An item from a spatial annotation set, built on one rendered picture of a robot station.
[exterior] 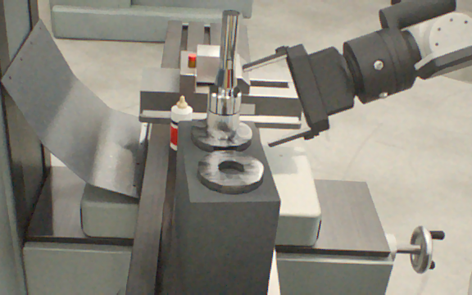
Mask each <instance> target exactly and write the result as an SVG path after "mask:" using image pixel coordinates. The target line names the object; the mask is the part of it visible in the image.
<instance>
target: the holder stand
mask: <svg viewBox="0 0 472 295"><path fill-rule="evenodd" d="M206 123H207V118H206V119H203V120H181V121H179V122H178V133H177V156H176V179H175V230H176V238H177V245H178V253H179V268H180V276H181V284H182V292H183V295H268V289H269V283H270V272H271V266H272V261H273V255H274V249H275V239H276V233H277V227H278V221H279V211H280V205H281V200H280V197H279V194H278V191H277V188H276V186H275V182H274V179H273V176H272V174H271V171H270V167H269V165H268V162H267V160H266V155H265V153H264V150H263V147H262V145H261V140H260V138H259V135H258V133H257V131H256V126H255V124H254V122H253V121H239V122H238V134H237V135H236V136H235V137H233V138H229V139H217V138H212V137H211V136H210V135H208V134H207V132H206Z"/></svg>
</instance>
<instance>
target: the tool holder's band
mask: <svg viewBox="0 0 472 295"><path fill-rule="evenodd" d="M241 93H242V92H241V90H240V89H239V88H237V87H234V90H233V92H232V93H220V92H218V91H217V86H215V85H213V86H211V87H210V88H209V89H208V97H209V98H210V99H211V100H212V101H213V102H217V103H221V104H232V103H236V102H238V101H240V99H241Z"/></svg>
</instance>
